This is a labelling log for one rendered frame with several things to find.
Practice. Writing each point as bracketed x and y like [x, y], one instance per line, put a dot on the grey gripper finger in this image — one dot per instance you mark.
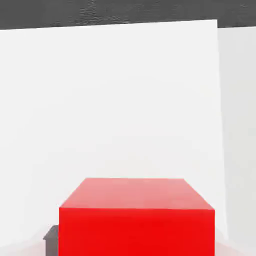
[52, 241]

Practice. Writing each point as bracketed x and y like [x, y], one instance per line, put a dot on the small red cube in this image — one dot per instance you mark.
[136, 224]

